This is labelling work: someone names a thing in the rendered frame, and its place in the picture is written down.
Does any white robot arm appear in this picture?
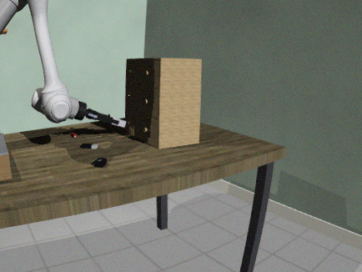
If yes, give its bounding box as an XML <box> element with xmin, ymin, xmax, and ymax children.
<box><xmin>0</xmin><ymin>0</ymin><xmax>79</xmax><ymax>123</ymax></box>

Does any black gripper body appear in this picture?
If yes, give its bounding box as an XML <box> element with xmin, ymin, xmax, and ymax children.
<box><xmin>75</xmin><ymin>101</ymin><xmax>94</xmax><ymax>120</ymax></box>

